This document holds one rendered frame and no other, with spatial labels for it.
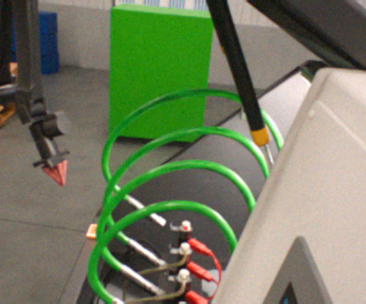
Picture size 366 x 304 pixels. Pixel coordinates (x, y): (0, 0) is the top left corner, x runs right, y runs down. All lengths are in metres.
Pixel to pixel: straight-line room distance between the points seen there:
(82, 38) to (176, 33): 3.92
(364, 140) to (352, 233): 0.07
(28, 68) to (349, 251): 1.13
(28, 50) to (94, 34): 6.45
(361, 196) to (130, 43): 3.90
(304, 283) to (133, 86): 3.94
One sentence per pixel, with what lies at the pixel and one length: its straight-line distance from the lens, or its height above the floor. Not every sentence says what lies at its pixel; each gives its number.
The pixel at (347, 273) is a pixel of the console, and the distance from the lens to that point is 0.28.
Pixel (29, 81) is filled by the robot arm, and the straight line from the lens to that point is 1.32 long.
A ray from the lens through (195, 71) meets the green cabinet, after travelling 4.13.
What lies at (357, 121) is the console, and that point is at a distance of 0.34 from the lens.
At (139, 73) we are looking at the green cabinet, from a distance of 4.17.
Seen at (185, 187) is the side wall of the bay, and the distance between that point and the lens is 1.22.
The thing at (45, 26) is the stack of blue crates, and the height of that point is 0.73.
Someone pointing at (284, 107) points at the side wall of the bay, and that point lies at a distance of 1.15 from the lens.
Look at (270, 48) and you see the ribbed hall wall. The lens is 7.28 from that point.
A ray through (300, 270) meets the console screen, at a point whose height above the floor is 1.43.
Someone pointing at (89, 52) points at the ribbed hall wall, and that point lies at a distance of 7.81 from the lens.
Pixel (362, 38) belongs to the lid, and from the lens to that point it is 0.43.
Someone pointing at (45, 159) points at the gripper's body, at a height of 1.08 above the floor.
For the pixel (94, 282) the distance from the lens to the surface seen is 0.70.
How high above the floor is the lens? 1.62
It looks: 22 degrees down
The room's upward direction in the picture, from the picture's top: 5 degrees clockwise
